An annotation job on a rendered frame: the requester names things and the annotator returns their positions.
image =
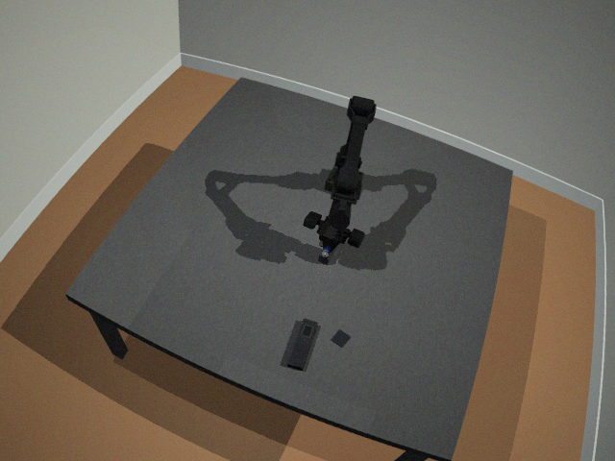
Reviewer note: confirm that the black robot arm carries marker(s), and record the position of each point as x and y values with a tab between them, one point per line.
361	112

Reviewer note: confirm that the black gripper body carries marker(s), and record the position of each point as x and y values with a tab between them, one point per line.
355	237

